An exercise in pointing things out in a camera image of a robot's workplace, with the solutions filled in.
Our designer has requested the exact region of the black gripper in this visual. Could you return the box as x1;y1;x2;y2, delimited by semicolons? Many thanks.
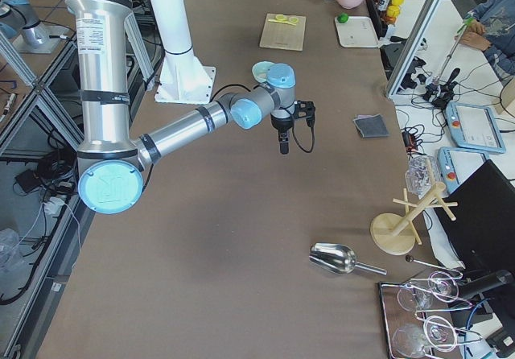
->
270;109;294;155

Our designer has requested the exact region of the green ceramic bowl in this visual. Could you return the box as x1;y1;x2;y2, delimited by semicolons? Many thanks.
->
251;61;274;83

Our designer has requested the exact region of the grey folded cloth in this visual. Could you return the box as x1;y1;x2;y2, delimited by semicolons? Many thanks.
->
352;114;389;138

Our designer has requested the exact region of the wooden cutting board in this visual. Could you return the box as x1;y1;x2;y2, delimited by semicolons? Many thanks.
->
259;13;307;52

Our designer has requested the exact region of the metal ice scoop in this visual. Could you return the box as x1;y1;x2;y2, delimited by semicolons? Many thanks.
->
309;242;387;275

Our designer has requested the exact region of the beige tray with bear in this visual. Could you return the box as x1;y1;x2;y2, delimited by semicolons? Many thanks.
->
334;16;379;48

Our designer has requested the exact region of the green lime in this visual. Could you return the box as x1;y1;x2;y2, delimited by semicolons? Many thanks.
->
337;13;349;23

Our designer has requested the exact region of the wooden cup tree stand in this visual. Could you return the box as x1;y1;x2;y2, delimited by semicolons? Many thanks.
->
370;156;458;255

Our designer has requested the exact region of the blue teach pendant near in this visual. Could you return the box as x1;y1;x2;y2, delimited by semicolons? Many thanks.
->
437;146;489;193

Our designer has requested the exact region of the blue teach pendant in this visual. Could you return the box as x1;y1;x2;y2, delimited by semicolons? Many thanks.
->
437;146;489;193
445;102;506;154

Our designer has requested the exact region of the blue teach pendant far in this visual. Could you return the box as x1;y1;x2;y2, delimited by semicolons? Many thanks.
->
445;102;506;154

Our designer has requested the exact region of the black monitor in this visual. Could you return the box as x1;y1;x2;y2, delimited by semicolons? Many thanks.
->
435;160;514;272

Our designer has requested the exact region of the person in blue shirt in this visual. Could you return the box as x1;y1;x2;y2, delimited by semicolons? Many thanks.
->
459;0;514;85

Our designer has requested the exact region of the black camera cable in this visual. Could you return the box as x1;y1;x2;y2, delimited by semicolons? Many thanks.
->
290;123;315;154

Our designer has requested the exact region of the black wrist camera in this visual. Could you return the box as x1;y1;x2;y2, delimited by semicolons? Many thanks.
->
294;100;315;129

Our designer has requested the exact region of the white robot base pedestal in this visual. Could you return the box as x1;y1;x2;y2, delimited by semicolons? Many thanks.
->
150;0;216;105

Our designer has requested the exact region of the aluminium frame post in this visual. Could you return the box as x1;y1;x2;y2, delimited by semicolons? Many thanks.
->
385;0;442;99

